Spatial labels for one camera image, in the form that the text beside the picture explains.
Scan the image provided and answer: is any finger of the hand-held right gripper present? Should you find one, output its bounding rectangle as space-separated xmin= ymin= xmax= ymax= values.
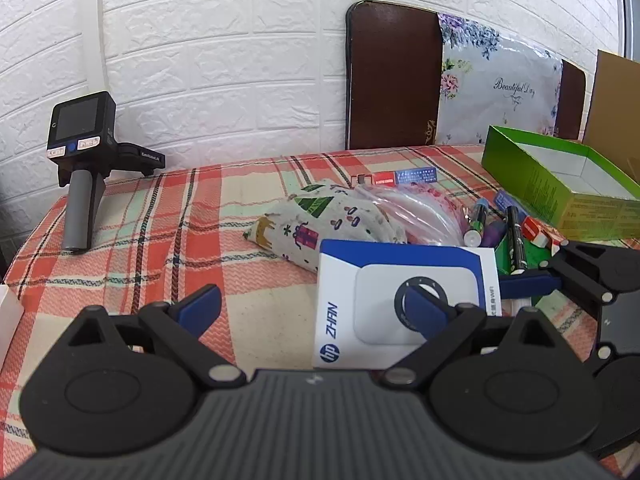
xmin=500 ymin=240 xmax=640 ymax=307

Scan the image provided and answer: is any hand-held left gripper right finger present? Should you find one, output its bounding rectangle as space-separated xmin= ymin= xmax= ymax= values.
xmin=382 ymin=284 xmax=567 ymax=391

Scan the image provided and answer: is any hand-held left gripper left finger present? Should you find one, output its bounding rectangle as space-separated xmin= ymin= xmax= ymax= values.
xmin=67 ymin=284 xmax=247 ymax=389

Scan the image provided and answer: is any purple monkey keychain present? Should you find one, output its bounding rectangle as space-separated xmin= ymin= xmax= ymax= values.
xmin=480 ymin=222 xmax=508 ymax=251

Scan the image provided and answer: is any white and blue box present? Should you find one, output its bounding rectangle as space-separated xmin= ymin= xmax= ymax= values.
xmin=312 ymin=239 xmax=503 ymax=371

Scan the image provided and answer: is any green cardboard box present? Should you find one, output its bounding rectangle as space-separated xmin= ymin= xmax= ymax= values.
xmin=481 ymin=125 xmax=640 ymax=243

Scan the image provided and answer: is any plaid tablecloth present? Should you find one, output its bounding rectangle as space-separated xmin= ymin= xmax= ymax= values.
xmin=0 ymin=145 xmax=640 ymax=461

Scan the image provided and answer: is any blue flat packet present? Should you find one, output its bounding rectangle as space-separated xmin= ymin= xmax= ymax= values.
xmin=494 ymin=191 xmax=526 ymax=216

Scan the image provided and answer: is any clear plastic bag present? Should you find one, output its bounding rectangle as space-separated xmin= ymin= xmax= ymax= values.
xmin=350 ymin=182 xmax=468 ymax=248

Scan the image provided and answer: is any red and blue flat box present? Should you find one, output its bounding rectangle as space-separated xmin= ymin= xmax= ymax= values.
xmin=350 ymin=167 xmax=440 ymax=187

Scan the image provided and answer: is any brown cardboard box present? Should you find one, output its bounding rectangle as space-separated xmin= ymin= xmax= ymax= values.
xmin=582 ymin=50 xmax=640 ymax=186

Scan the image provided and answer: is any floral cushion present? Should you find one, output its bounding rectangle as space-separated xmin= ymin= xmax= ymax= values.
xmin=434 ymin=12 xmax=563 ymax=146

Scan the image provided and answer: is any printed drawstring cloth bag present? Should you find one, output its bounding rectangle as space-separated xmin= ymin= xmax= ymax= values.
xmin=243 ymin=178 xmax=408 ymax=273

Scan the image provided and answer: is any black device grey handle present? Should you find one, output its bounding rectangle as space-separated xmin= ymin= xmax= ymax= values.
xmin=47 ymin=91 xmax=166 ymax=253

